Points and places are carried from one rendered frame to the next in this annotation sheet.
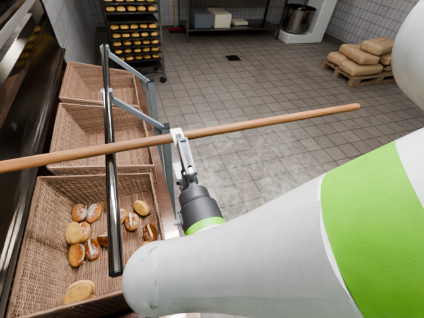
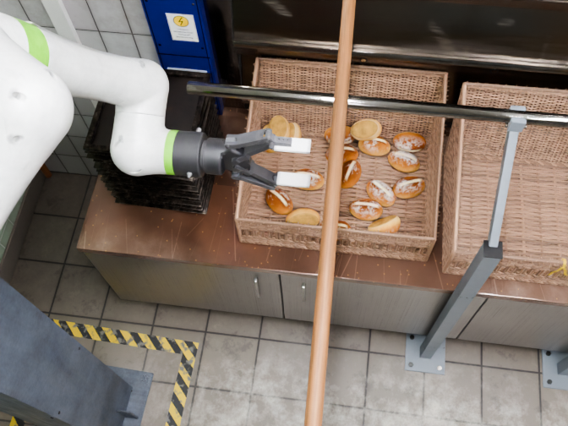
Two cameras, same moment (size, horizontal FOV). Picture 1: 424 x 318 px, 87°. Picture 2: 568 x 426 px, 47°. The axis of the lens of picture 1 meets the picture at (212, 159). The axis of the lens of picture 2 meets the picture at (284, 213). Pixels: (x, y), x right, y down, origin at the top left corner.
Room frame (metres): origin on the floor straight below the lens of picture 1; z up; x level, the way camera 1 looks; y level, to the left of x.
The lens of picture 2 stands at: (0.81, -0.47, 2.33)
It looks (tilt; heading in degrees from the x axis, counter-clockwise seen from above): 64 degrees down; 125
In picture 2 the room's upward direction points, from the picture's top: 4 degrees counter-clockwise
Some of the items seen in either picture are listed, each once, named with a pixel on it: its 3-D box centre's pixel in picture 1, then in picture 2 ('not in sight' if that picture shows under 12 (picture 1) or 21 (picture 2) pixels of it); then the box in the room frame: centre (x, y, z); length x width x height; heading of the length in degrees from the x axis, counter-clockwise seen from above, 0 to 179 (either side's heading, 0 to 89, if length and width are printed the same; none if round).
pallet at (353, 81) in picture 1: (362, 69); not in sight; (4.25, -2.55, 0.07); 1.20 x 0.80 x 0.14; 114
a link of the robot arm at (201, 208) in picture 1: (199, 217); (193, 152); (0.26, 0.01, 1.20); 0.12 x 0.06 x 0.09; 114
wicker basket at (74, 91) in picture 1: (105, 91); not in sight; (1.51, 0.88, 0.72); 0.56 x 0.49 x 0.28; 22
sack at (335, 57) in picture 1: (346, 58); not in sight; (4.30, -2.20, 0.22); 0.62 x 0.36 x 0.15; 119
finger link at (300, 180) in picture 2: (179, 170); (293, 179); (0.45, 0.10, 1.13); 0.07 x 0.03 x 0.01; 24
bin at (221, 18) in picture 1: (218, 17); not in sight; (5.44, 0.20, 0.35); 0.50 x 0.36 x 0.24; 25
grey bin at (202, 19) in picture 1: (199, 17); not in sight; (5.27, 0.58, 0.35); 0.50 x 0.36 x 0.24; 24
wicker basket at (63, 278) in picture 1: (105, 233); (341, 158); (0.41, 0.42, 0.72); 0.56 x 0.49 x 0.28; 24
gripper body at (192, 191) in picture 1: (192, 191); (227, 157); (0.33, 0.04, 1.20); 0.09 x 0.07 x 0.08; 24
